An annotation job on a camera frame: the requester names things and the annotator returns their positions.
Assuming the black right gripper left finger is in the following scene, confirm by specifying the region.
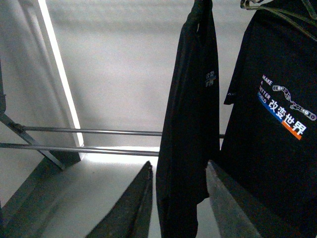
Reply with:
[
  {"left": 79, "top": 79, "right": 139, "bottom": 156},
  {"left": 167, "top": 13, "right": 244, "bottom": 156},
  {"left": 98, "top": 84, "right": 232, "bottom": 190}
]
[{"left": 86, "top": 161, "right": 153, "bottom": 238}]

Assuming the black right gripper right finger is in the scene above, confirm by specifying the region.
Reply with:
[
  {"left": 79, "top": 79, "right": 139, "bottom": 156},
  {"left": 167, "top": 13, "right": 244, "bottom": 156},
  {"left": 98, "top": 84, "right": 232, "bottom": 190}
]
[{"left": 206, "top": 161, "right": 297, "bottom": 238}]

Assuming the black t-shirt small logo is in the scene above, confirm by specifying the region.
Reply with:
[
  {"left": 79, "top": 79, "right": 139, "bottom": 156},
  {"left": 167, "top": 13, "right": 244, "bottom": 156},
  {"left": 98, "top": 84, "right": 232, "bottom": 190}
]
[{"left": 156, "top": 0, "right": 219, "bottom": 238}]

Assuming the metal hanger of printed shirt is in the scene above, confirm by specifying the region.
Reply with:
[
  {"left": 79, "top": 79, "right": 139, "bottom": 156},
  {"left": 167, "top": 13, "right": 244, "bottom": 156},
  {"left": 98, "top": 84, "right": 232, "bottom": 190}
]
[{"left": 240, "top": 0, "right": 317, "bottom": 42}]

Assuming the black printed t-shirt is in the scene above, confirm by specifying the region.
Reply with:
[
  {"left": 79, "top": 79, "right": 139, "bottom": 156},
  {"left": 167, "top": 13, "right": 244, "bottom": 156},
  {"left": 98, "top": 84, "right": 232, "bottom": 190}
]
[{"left": 219, "top": 0, "right": 317, "bottom": 238}]

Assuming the upper thin metal rod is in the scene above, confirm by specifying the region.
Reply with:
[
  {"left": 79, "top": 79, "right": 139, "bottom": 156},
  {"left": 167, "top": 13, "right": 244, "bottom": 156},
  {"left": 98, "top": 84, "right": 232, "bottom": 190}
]
[{"left": 21, "top": 125, "right": 225, "bottom": 139}]

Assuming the thin metal rod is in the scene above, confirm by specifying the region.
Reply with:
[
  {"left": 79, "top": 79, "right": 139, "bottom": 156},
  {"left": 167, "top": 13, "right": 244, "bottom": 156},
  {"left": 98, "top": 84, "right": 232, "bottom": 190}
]
[
  {"left": 21, "top": 125, "right": 225, "bottom": 139},
  {"left": 0, "top": 143, "right": 159, "bottom": 157}
]

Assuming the lower thin metal rod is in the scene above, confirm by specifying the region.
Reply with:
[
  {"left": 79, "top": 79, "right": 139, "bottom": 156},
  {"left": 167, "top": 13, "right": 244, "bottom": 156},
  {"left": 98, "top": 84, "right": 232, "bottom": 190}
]
[{"left": 0, "top": 143, "right": 159, "bottom": 157}]

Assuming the grey rack leg frame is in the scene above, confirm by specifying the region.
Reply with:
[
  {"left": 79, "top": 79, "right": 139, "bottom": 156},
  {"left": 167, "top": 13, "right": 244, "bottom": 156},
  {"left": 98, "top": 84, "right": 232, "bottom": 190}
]
[{"left": 0, "top": 57, "right": 81, "bottom": 224}]

